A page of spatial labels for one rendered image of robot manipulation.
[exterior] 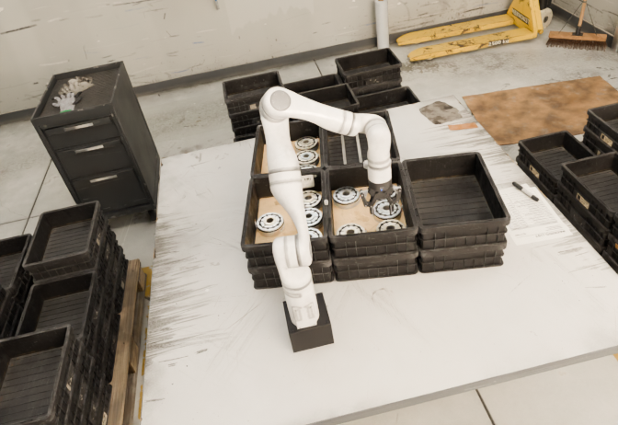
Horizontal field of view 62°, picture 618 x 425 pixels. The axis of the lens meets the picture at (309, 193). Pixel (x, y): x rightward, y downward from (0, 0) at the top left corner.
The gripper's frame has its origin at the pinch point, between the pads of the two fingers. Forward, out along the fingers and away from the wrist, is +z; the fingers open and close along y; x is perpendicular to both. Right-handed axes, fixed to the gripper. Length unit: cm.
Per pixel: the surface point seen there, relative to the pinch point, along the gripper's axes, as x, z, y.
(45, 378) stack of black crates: -20, 48, -133
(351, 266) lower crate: -6.9, 18.4, -12.2
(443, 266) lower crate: -7.2, 22.8, 19.9
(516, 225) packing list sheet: 12, 25, 52
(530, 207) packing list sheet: 21, 25, 60
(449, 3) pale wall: 371, 62, 111
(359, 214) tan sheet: 13.6, 12.6, -7.3
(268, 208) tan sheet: 24, 13, -42
